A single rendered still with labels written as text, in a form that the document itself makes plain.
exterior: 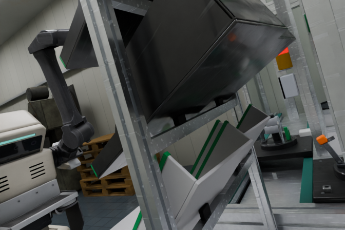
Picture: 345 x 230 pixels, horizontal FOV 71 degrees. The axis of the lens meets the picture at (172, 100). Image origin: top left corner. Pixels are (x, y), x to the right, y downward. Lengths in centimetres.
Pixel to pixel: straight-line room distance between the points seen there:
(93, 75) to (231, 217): 536
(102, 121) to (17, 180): 488
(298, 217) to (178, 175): 42
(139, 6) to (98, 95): 549
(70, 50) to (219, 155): 25
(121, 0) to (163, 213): 22
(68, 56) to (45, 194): 74
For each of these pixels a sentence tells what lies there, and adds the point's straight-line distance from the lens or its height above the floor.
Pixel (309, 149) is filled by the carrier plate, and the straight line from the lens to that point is 97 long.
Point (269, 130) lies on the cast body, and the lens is 105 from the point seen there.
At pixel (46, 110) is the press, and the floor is 176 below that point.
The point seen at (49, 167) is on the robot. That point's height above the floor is 115.
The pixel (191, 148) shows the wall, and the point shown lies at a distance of 454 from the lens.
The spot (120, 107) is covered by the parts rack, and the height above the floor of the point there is 127.
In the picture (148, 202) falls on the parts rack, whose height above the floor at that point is 118.
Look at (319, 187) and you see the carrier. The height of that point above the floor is 97.
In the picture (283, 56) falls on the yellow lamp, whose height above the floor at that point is 130.
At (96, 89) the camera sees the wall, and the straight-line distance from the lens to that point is 579.
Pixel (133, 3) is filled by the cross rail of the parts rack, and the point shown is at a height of 138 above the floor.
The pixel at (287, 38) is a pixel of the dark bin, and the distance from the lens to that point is 40.
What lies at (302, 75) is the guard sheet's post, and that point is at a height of 123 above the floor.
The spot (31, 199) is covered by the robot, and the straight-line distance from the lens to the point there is 101.
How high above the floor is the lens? 126
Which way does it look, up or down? level
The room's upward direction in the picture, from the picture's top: 16 degrees counter-clockwise
